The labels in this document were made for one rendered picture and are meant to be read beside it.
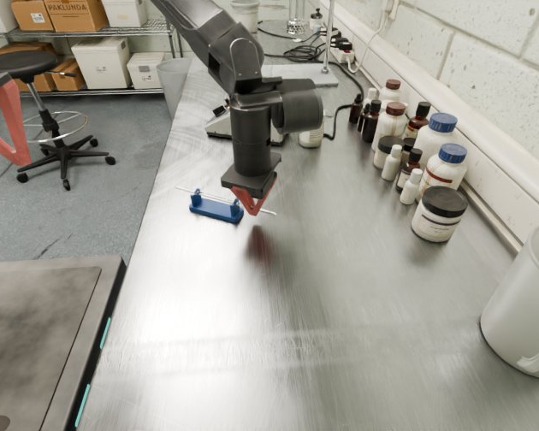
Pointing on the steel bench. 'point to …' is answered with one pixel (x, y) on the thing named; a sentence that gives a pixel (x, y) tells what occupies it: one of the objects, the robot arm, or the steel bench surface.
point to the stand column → (328, 38)
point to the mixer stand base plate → (305, 73)
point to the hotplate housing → (222, 126)
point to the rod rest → (228, 212)
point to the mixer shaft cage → (296, 20)
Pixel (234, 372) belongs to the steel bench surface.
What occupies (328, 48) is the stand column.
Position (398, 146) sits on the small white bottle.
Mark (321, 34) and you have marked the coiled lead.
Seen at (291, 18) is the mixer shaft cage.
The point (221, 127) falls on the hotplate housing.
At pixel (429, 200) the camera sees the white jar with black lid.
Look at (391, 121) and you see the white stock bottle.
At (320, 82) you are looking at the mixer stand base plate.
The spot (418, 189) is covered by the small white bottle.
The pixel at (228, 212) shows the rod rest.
